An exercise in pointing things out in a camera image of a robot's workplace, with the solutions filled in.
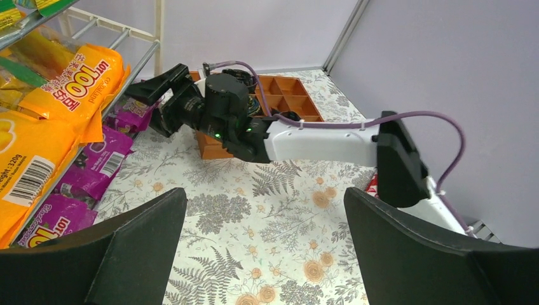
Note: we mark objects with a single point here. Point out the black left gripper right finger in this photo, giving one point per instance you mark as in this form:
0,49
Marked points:
407,260

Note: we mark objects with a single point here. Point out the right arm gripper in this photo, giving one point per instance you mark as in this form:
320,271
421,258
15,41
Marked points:
219,111

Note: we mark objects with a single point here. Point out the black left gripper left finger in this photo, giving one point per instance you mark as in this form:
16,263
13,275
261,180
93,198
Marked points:
126,259

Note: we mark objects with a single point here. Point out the purple grape candy bag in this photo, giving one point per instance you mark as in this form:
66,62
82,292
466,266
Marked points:
95,167
130,116

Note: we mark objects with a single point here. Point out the orange mango candy bag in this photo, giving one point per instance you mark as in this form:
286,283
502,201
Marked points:
80,79

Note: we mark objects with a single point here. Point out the green yellow candy bag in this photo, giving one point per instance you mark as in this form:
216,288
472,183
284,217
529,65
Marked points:
13,12

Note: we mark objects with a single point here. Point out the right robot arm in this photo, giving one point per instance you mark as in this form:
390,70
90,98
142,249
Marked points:
382,143

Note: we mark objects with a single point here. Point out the purple candy bag under rack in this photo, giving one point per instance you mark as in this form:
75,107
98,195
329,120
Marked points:
58,216

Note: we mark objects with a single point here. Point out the red poppy folded cloth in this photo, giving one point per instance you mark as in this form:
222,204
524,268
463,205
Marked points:
372,187

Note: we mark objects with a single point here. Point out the black rolled sock, back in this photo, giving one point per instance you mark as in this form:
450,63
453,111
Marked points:
245,77

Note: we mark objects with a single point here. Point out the wooden compartment tray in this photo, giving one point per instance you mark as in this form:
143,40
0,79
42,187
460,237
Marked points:
283,94

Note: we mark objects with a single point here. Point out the black orange rolled sock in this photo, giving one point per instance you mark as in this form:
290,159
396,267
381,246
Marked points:
291,115

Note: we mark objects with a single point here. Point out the white metal shoe rack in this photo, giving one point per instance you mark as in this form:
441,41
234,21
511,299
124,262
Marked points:
135,46

